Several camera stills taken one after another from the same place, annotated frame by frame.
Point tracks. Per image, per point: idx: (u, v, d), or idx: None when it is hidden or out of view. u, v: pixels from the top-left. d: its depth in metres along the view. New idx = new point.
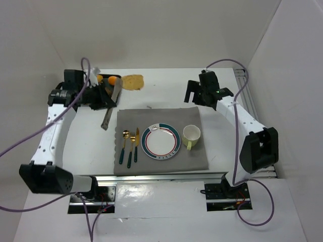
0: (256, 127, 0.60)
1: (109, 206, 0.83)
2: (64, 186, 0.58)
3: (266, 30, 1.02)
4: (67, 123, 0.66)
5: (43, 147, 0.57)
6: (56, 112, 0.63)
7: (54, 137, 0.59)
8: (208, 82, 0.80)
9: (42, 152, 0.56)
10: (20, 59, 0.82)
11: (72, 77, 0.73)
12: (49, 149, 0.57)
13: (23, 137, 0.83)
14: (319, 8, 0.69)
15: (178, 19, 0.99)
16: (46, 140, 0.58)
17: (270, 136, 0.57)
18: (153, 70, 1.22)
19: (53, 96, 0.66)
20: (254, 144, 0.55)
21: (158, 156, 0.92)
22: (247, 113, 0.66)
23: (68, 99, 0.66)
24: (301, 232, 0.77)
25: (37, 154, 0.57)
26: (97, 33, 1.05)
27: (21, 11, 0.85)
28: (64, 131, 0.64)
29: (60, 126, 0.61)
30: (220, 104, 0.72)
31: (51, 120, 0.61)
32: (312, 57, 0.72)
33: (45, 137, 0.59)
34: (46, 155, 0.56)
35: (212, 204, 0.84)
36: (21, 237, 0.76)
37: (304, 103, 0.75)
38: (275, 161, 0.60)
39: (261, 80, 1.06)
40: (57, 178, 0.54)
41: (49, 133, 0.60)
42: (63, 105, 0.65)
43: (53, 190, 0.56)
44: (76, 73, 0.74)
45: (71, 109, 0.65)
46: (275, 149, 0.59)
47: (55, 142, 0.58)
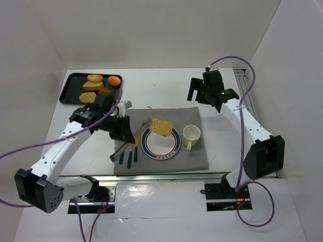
0: (263, 135, 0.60)
1: (109, 206, 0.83)
2: (51, 205, 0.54)
3: (266, 31, 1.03)
4: (81, 141, 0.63)
5: (45, 160, 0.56)
6: (71, 129, 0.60)
7: (60, 153, 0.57)
8: (213, 82, 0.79)
9: (43, 164, 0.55)
10: (20, 58, 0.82)
11: (101, 103, 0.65)
12: (50, 164, 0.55)
13: (23, 137, 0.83)
14: (319, 8, 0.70)
15: (179, 18, 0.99)
16: (51, 154, 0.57)
17: (277, 145, 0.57)
18: (153, 70, 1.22)
19: (76, 113, 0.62)
20: (259, 154, 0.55)
21: (159, 156, 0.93)
22: (254, 119, 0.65)
23: (87, 121, 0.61)
24: (301, 232, 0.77)
25: (38, 163, 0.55)
26: (98, 33, 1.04)
27: (21, 11, 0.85)
28: (73, 148, 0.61)
29: (69, 143, 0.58)
30: (225, 107, 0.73)
31: (64, 136, 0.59)
32: (312, 57, 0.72)
33: (52, 150, 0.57)
34: (44, 167, 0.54)
35: (212, 204, 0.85)
36: (20, 238, 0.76)
37: (304, 103, 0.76)
38: (278, 169, 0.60)
39: (261, 80, 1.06)
40: (45, 194, 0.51)
41: (57, 147, 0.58)
42: (81, 124, 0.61)
43: (39, 204, 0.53)
44: (107, 99, 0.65)
45: (86, 131, 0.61)
46: (280, 157, 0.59)
47: (57, 158, 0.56)
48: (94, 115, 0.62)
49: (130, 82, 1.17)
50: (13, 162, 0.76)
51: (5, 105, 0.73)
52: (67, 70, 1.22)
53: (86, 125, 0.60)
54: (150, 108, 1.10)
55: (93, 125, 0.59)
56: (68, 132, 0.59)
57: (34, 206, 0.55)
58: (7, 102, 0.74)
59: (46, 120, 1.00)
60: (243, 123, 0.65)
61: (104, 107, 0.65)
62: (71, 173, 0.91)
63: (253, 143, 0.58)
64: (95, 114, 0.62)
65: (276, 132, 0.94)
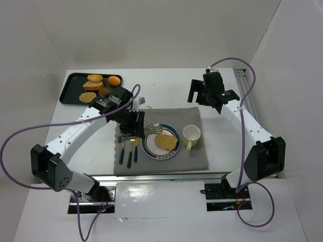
0: (263, 137, 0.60)
1: (109, 206, 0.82)
2: (59, 184, 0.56)
3: (266, 31, 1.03)
4: (95, 128, 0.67)
5: (61, 139, 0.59)
6: (89, 115, 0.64)
7: (75, 135, 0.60)
8: (214, 83, 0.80)
9: (58, 142, 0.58)
10: (19, 58, 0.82)
11: (120, 94, 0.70)
12: (65, 143, 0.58)
13: (23, 137, 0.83)
14: (320, 9, 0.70)
15: (179, 19, 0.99)
16: (67, 134, 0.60)
17: (277, 147, 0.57)
18: (153, 70, 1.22)
19: (96, 100, 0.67)
20: (260, 155, 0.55)
21: (158, 156, 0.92)
22: (254, 120, 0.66)
23: (105, 109, 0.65)
24: (301, 232, 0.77)
25: (54, 141, 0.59)
26: (98, 33, 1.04)
27: (21, 11, 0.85)
28: (88, 133, 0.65)
29: (86, 128, 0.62)
30: (225, 108, 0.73)
31: (81, 120, 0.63)
32: (312, 57, 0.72)
33: (69, 131, 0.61)
34: (59, 145, 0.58)
35: (212, 204, 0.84)
36: (20, 238, 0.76)
37: (304, 103, 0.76)
38: (279, 170, 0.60)
39: (261, 80, 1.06)
40: (56, 172, 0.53)
41: (74, 129, 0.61)
42: (99, 111, 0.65)
43: (48, 181, 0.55)
44: (125, 93, 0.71)
45: (103, 118, 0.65)
46: (281, 159, 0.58)
47: (72, 139, 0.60)
48: (112, 104, 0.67)
49: (130, 82, 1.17)
50: (13, 162, 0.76)
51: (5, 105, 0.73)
52: (67, 70, 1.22)
53: (104, 112, 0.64)
54: (150, 108, 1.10)
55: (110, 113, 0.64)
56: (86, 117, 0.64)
57: (44, 183, 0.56)
58: (7, 103, 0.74)
59: (46, 120, 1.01)
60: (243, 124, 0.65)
61: (123, 98, 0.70)
62: None
63: (254, 144, 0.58)
64: (112, 104, 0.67)
65: (276, 132, 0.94)
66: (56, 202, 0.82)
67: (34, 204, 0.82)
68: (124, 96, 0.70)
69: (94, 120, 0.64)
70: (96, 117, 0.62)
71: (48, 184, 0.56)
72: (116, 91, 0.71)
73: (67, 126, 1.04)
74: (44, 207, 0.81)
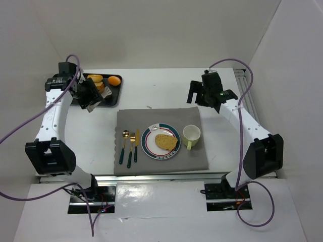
0: (262, 134, 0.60)
1: (109, 206, 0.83)
2: (70, 164, 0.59)
3: (266, 30, 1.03)
4: (66, 107, 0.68)
5: (46, 127, 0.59)
6: (55, 96, 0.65)
7: (56, 117, 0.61)
8: (212, 84, 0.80)
9: (45, 130, 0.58)
10: (20, 58, 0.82)
11: (67, 69, 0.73)
12: (52, 127, 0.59)
13: (23, 137, 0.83)
14: (319, 9, 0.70)
15: (179, 19, 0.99)
16: (48, 120, 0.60)
17: (275, 145, 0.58)
18: (153, 69, 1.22)
19: (49, 83, 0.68)
20: (259, 153, 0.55)
21: (158, 156, 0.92)
22: (252, 118, 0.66)
23: (62, 84, 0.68)
24: (301, 232, 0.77)
25: (41, 132, 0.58)
26: (97, 33, 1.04)
27: (21, 11, 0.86)
28: (63, 113, 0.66)
29: (59, 107, 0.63)
30: (224, 108, 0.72)
31: (50, 103, 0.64)
32: (312, 57, 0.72)
33: (47, 118, 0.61)
34: (49, 132, 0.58)
35: (212, 203, 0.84)
36: (20, 238, 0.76)
37: (304, 103, 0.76)
38: (278, 167, 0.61)
39: (261, 80, 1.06)
40: (62, 153, 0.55)
41: (51, 113, 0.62)
42: (60, 89, 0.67)
43: (60, 168, 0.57)
44: (71, 65, 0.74)
45: (67, 94, 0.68)
46: (279, 156, 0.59)
47: (56, 122, 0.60)
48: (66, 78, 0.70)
49: (130, 82, 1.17)
50: (13, 162, 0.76)
51: (5, 105, 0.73)
52: None
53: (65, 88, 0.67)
54: (150, 108, 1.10)
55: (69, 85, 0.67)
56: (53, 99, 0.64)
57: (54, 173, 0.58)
58: (7, 103, 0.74)
59: None
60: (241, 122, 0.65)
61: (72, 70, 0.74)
62: None
63: (252, 142, 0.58)
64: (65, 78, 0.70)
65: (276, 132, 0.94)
66: (57, 202, 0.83)
67: (34, 204, 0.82)
68: (71, 69, 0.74)
69: (62, 99, 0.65)
70: (63, 93, 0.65)
71: (60, 171, 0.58)
72: (61, 67, 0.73)
73: (67, 126, 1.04)
74: (44, 207, 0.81)
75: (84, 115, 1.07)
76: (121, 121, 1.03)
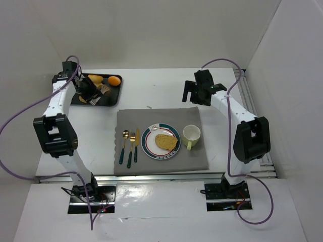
0: (249, 117, 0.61)
1: (109, 206, 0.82)
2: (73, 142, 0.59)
3: (266, 30, 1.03)
4: (70, 96, 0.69)
5: (52, 106, 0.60)
6: (60, 85, 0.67)
7: (61, 99, 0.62)
8: (203, 79, 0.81)
9: (51, 109, 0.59)
10: (20, 58, 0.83)
11: (70, 67, 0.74)
12: (58, 107, 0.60)
13: (22, 136, 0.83)
14: (320, 8, 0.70)
15: (179, 19, 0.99)
16: (54, 102, 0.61)
17: (262, 127, 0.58)
18: (153, 70, 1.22)
19: (56, 76, 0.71)
20: (245, 133, 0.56)
21: (159, 156, 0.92)
22: (239, 104, 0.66)
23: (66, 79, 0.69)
24: (301, 232, 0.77)
25: (47, 110, 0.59)
26: (97, 33, 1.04)
27: (21, 11, 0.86)
28: (68, 100, 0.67)
29: (65, 92, 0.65)
30: (214, 99, 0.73)
31: (56, 89, 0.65)
32: (312, 57, 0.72)
33: (54, 100, 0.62)
34: (55, 110, 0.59)
35: (212, 203, 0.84)
36: (20, 238, 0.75)
37: (304, 103, 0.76)
38: (267, 150, 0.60)
39: (261, 80, 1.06)
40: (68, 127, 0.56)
41: (57, 97, 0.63)
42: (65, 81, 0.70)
43: (63, 144, 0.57)
44: (73, 64, 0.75)
45: (71, 84, 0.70)
46: (266, 138, 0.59)
47: (62, 103, 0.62)
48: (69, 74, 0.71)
49: (130, 83, 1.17)
50: (13, 162, 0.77)
51: (5, 105, 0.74)
52: None
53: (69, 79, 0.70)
54: (150, 108, 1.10)
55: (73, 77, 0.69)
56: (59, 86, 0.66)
57: (58, 150, 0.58)
58: (7, 103, 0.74)
59: None
60: (229, 108, 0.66)
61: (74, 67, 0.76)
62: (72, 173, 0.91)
63: (238, 124, 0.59)
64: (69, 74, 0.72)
65: (275, 132, 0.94)
66: (57, 202, 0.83)
67: (34, 204, 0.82)
68: (73, 67, 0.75)
69: (67, 85, 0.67)
70: (69, 81, 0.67)
71: (63, 149, 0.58)
72: (64, 66, 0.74)
73: None
74: (44, 207, 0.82)
75: (84, 115, 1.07)
76: (121, 121, 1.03)
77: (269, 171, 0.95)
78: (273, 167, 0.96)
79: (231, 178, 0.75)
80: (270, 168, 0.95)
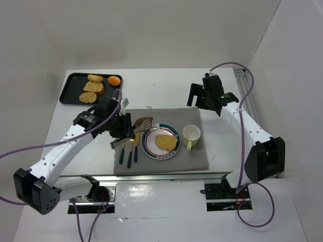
0: (263, 137, 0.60)
1: (109, 206, 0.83)
2: (45, 206, 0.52)
3: (266, 30, 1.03)
4: (81, 146, 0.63)
5: (45, 161, 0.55)
6: (74, 133, 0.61)
7: (60, 156, 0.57)
8: (212, 86, 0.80)
9: (42, 165, 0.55)
10: (20, 58, 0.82)
11: (105, 107, 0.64)
12: (49, 165, 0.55)
13: (22, 136, 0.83)
14: (320, 9, 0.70)
15: (179, 19, 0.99)
16: (51, 156, 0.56)
17: (277, 147, 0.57)
18: (152, 70, 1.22)
19: (80, 117, 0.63)
20: (260, 156, 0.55)
21: (158, 156, 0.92)
22: (254, 122, 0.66)
23: (91, 125, 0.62)
24: (301, 232, 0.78)
25: (38, 164, 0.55)
26: (98, 33, 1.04)
27: (21, 11, 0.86)
28: (74, 152, 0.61)
29: (70, 147, 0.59)
30: (225, 110, 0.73)
31: (65, 139, 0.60)
32: (312, 57, 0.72)
33: (53, 152, 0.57)
34: (44, 169, 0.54)
35: (212, 203, 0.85)
36: (20, 238, 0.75)
37: (304, 103, 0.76)
38: (280, 171, 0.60)
39: (261, 81, 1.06)
40: (41, 197, 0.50)
41: (58, 149, 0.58)
42: (84, 128, 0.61)
43: (34, 204, 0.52)
44: (111, 103, 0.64)
45: (88, 135, 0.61)
46: (281, 159, 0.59)
47: (57, 161, 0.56)
48: (98, 119, 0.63)
49: (130, 82, 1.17)
50: (13, 163, 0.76)
51: (5, 106, 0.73)
52: (67, 70, 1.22)
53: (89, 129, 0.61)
54: (150, 108, 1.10)
55: (96, 128, 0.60)
56: (70, 135, 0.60)
57: (30, 205, 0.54)
58: (7, 103, 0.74)
59: (46, 120, 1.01)
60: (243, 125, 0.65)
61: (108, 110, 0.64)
62: (71, 173, 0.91)
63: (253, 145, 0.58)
64: (98, 118, 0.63)
65: (275, 132, 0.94)
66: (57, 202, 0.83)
67: None
68: (110, 108, 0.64)
69: (79, 138, 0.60)
70: (82, 135, 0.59)
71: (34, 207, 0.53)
72: (102, 101, 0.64)
73: (67, 126, 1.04)
74: None
75: None
76: None
77: None
78: None
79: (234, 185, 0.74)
80: None
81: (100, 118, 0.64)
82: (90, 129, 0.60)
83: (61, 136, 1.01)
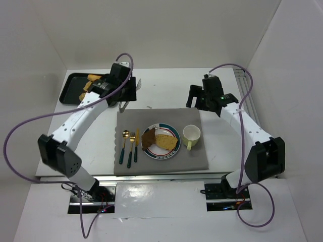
0: (263, 137, 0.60)
1: (109, 206, 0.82)
2: (70, 168, 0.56)
3: (266, 31, 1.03)
4: (96, 113, 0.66)
5: (65, 127, 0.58)
6: (90, 100, 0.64)
7: (79, 121, 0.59)
8: (212, 87, 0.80)
9: (63, 131, 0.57)
10: (20, 59, 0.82)
11: (117, 73, 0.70)
12: (69, 130, 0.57)
13: (22, 136, 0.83)
14: (320, 9, 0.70)
15: (179, 19, 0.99)
16: (70, 122, 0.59)
17: (277, 147, 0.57)
18: (152, 70, 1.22)
19: (95, 85, 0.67)
20: (260, 156, 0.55)
21: (158, 156, 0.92)
22: (253, 122, 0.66)
23: (105, 92, 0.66)
24: (301, 232, 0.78)
25: (58, 130, 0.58)
26: (98, 33, 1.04)
27: (21, 11, 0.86)
28: (91, 118, 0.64)
29: (88, 113, 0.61)
30: (225, 111, 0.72)
31: (82, 106, 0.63)
32: (312, 57, 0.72)
33: (72, 118, 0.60)
34: (65, 133, 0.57)
35: (212, 203, 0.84)
36: (19, 238, 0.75)
37: (304, 103, 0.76)
38: (280, 171, 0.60)
39: (261, 81, 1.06)
40: (65, 160, 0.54)
41: (76, 116, 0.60)
42: (99, 96, 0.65)
43: (59, 168, 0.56)
44: (122, 70, 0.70)
45: (103, 102, 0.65)
46: (281, 160, 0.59)
47: (76, 126, 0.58)
48: (111, 87, 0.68)
49: None
50: (13, 162, 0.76)
51: (5, 105, 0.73)
52: (67, 70, 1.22)
53: (104, 96, 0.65)
54: (150, 108, 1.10)
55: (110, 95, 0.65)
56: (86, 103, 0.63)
57: (56, 170, 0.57)
58: (6, 102, 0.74)
59: (46, 119, 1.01)
60: (243, 126, 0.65)
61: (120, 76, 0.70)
62: None
63: (253, 145, 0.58)
64: (111, 85, 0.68)
65: (275, 132, 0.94)
66: (57, 202, 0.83)
67: (34, 203, 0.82)
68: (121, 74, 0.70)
69: (95, 105, 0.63)
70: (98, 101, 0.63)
71: (59, 172, 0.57)
72: (113, 69, 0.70)
73: None
74: (45, 206, 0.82)
75: None
76: (122, 120, 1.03)
77: None
78: None
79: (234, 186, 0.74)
80: None
81: (113, 86, 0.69)
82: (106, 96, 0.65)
83: None
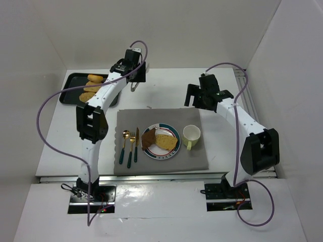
0: (257, 129, 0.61)
1: (109, 206, 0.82)
2: (101, 131, 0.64)
3: (266, 30, 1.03)
4: (118, 89, 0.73)
5: (97, 97, 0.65)
6: (113, 77, 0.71)
7: (108, 92, 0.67)
8: (209, 85, 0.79)
9: (96, 99, 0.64)
10: (20, 59, 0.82)
11: (131, 57, 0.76)
12: (101, 99, 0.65)
13: (22, 135, 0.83)
14: (320, 9, 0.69)
15: (179, 19, 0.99)
16: (101, 93, 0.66)
17: (271, 139, 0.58)
18: (152, 70, 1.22)
19: (114, 66, 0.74)
20: (254, 146, 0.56)
21: (158, 156, 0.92)
22: (248, 115, 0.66)
23: (125, 71, 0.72)
24: (301, 232, 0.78)
25: (92, 99, 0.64)
26: (98, 33, 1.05)
27: (21, 11, 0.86)
28: (115, 92, 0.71)
29: (114, 86, 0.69)
30: (220, 106, 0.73)
31: (108, 81, 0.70)
32: (312, 56, 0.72)
33: (102, 90, 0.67)
34: (98, 101, 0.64)
35: (212, 203, 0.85)
36: (19, 238, 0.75)
37: (304, 103, 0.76)
38: (275, 163, 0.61)
39: (261, 81, 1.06)
40: (100, 121, 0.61)
41: (105, 88, 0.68)
42: (120, 73, 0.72)
43: (93, 131, 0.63)
44: (135, 55, 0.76)
45: (123, 79, 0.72)
46: (276, 150, 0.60)
47: (106, 96, 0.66)
48: (128, 68, 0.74)
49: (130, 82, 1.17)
50: (13, 162, 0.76)
51: (4, 105, 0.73)
52: (67, 70, 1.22)
53: (125, 73, 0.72)
54: (150, 108, 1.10)
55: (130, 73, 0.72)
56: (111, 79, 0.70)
57: (89, 134, 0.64)
58: (6, 103, 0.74)
59: (46, 119, 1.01)
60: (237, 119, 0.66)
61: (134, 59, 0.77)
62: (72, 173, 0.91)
63: (247, 136, 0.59)
64: (128, 66, 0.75)
65: None
66: (57, 202, 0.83)
67: (34, 204, 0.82)
68: (135, 57, 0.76)
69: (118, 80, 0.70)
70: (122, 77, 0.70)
71: (92, 135, 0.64)
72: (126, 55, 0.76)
73: (67, 126, 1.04)
74: (45, 206, 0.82)
75: None
76: (122, 120, 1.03)
77: (269, 171, 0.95)
78: (273, 167, 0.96)
79: (232, 185, 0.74)
80: (270, 168, 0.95)
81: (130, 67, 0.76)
82: (127, 74, 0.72)
83: (62, 135, 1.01)
